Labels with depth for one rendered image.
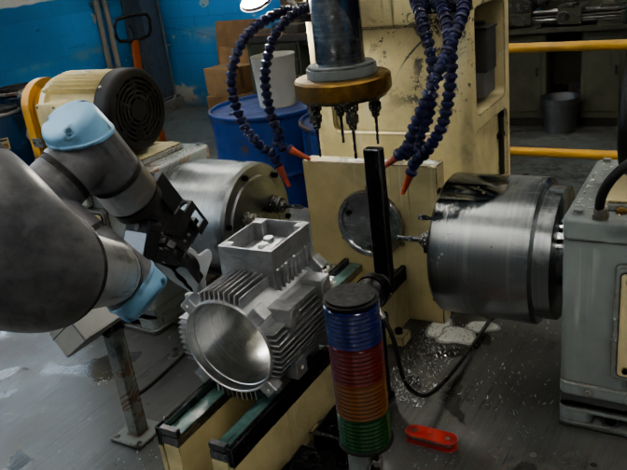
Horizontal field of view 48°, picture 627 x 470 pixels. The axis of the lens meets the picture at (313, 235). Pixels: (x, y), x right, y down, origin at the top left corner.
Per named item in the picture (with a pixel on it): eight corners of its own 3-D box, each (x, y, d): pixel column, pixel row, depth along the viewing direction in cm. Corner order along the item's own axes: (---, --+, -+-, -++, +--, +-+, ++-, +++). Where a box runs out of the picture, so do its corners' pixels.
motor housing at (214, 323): (255, 328, 131) (239, 234, 124) (347, 345, 122) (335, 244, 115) (189, 388, 115) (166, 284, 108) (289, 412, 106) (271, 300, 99)
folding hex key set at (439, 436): (461, 443, 113) (460, 434, 113) (453, 456, 111) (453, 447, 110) (410, 431, 118) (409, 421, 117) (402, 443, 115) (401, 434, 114)
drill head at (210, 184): (188, 238, 180) (168, 142, 170) (312, 253, 162) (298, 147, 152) (118, 280, 160) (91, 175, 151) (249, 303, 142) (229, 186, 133)
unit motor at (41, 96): (103, 222, 189) (62, 62, 174) (198, 233, 173) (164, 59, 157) (25, 261, 170) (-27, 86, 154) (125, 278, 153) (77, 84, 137)
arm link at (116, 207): (122, 200, 89) (77, 196, 93) (142, 223, 92) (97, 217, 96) (151, 157, 93) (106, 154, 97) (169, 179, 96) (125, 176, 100)
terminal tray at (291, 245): (262, 255, 124) (256, 217, 121) (315, 262, 118) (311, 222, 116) (223, 285, 114) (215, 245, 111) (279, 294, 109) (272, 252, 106)
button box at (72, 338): (140, 309, 126) (122, 284, 126) (160, 291, 121) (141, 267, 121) (66, 358, 112) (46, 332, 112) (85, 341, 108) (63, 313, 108)
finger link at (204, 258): (230, 269, 111) (203, 234, 105) (214, 301, 108) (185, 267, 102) (215, 267, 113) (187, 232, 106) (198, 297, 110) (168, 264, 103)
